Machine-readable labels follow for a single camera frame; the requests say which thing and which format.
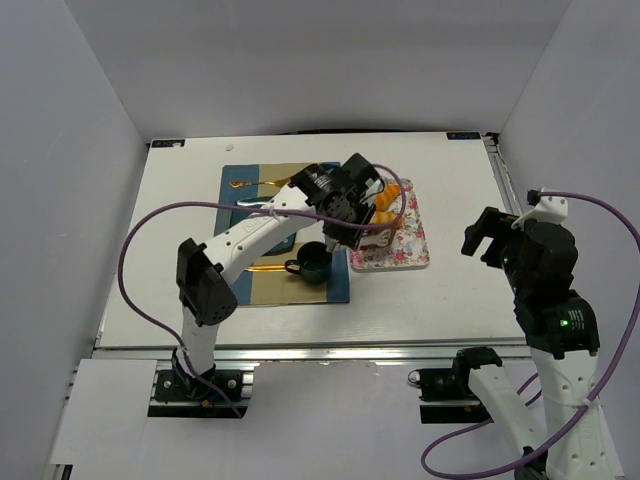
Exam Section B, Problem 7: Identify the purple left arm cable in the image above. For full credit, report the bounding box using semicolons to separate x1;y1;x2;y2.
119;163;406;419

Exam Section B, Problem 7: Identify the aluminium front rail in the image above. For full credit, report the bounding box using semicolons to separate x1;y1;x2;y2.
91;340;531;364

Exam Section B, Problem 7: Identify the blue table label right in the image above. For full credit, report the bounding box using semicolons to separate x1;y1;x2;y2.
446;131;482;141

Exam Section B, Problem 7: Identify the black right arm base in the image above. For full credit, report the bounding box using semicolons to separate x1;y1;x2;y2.
407;347;503;405

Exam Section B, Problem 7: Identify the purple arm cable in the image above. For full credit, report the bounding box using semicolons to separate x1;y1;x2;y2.
422;188;640;480
119;163;406;419

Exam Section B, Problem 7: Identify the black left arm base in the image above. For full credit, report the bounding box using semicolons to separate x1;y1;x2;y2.
152;369;249;405

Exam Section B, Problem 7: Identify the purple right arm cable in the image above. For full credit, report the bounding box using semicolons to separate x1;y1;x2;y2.
422;188;640;480

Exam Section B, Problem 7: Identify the blue table label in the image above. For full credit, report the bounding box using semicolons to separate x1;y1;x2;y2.
446;131;482;141
150;139;185;148

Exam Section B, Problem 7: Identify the blue beige placemat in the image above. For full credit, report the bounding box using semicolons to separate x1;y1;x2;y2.
218;163;350;307

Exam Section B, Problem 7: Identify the striped orange croissant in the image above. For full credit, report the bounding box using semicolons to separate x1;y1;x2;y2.
374;184;402;212
369;211;404;228

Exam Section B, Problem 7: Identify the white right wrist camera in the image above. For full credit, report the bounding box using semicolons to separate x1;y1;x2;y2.
511;188;568;230

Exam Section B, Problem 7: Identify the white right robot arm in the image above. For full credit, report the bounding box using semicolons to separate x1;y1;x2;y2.
454;207;615;479

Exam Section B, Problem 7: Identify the blue table label left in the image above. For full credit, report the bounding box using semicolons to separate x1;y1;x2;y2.
150;139;185;148

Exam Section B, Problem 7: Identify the brown chocolate pastry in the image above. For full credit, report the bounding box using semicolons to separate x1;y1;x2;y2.
360;228;396;249

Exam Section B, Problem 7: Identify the floral rectangular tray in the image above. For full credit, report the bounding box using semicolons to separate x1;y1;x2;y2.
348;178;430;273

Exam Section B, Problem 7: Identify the dark teal mug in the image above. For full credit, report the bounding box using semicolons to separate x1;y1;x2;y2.
284;241;333;285

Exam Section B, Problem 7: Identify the striped orange croissant upper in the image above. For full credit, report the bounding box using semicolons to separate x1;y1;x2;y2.
374;184;402;212

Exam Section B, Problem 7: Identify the teal square plate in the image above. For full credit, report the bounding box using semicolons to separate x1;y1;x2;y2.
229;196;296;256

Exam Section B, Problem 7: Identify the gold spoon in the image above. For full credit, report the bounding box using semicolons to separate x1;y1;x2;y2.
246;264;286;273

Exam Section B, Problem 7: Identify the aluminium side rail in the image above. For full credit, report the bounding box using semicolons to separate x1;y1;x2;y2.
481;132;523;215

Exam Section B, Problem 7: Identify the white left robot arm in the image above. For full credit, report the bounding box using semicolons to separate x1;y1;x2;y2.
172;154;383;396

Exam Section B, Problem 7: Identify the gold fork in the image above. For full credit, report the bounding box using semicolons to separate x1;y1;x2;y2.
229;177;291;189

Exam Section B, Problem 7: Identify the striped orange croissant lower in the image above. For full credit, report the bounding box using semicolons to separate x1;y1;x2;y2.
369;211;404;228

